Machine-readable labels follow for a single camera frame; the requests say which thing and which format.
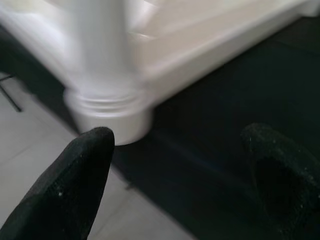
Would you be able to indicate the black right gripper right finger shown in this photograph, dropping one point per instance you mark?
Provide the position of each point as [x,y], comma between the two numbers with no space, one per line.
[287,190]

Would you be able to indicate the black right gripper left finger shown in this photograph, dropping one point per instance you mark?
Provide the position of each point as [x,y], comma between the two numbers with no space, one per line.
[62,190]

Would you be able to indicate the white plastic table leg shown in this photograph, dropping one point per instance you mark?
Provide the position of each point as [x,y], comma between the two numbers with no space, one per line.
[100,50]

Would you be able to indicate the white plastic children table top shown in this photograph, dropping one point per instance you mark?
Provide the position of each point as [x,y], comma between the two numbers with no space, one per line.
[200,45]

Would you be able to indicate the black tablecloth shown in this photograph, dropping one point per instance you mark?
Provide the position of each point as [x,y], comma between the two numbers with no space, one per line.
[225,100]

